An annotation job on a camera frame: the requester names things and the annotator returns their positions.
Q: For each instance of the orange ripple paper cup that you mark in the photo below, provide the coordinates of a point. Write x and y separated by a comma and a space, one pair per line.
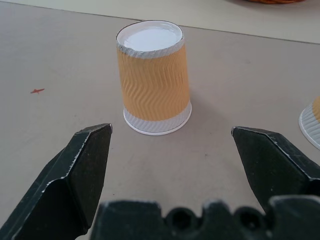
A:
153, 80
311, 120

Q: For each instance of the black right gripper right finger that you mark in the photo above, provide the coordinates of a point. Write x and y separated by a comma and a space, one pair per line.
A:
272, 165

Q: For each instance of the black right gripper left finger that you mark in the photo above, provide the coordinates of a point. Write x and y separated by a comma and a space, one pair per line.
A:
67, 180

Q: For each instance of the brown wicker basket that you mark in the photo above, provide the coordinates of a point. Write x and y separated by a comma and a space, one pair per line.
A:
271, 1

